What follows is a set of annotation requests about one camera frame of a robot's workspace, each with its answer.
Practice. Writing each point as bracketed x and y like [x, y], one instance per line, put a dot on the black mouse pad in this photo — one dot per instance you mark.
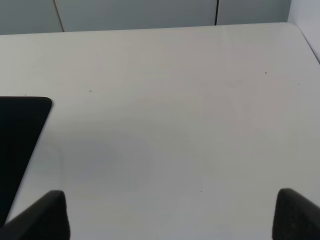
[21, 122]

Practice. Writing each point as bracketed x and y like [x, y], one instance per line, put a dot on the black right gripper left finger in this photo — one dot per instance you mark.
[45, 219]

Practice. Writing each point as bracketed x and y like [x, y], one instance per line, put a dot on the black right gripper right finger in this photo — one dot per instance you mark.
[295, 217]

